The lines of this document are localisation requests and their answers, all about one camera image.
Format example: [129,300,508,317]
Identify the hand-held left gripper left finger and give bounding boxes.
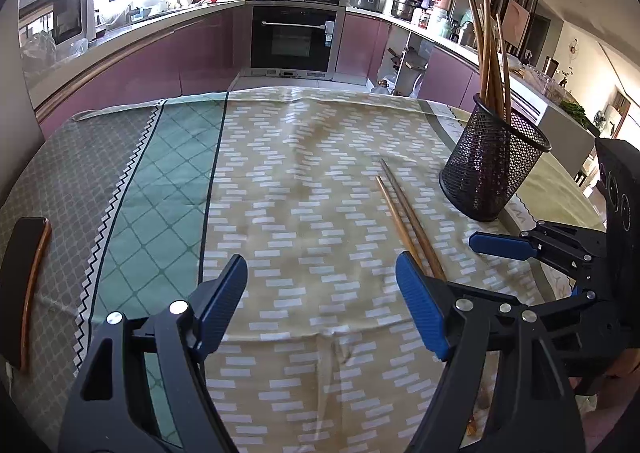
[57,254,249,453]

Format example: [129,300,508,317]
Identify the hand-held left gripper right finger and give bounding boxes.
[396,252,586,453]

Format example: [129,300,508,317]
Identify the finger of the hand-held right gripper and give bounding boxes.
[539,289,610,356]
[469,220,609,280]

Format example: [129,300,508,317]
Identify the black mesh utensil holder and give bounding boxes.
[439,93,552,222]

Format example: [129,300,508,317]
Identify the patterned beige green tablecloth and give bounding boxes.
[0,87,608,453]

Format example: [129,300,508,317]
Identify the green leafy vegetables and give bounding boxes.
[560,100,588,126]

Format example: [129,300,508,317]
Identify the black smartphone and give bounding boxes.
[0,217,52,372]

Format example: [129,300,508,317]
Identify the pink kitchen cabinets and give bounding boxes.
[30,10,488,134]

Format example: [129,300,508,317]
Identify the stainless steel pot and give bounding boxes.
[390,0,422,21]

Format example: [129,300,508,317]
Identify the black built-in oven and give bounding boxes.
[249,4,346,81]

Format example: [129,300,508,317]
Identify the silver microwave oven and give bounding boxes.
[19,0,97,50]

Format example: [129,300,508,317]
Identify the pink wall picture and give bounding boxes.
[501,0,532,41]

